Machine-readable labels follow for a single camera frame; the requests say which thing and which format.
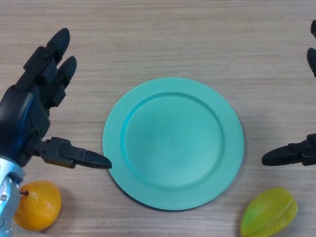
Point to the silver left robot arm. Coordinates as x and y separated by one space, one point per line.
8 190

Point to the green round plate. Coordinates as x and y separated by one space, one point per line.
172 143

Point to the orange pear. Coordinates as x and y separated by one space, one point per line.
39 206

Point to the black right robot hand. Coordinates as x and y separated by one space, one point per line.
288 154

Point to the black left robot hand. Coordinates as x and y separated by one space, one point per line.
23 108

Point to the yellow starfruit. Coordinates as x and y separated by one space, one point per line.
270 213

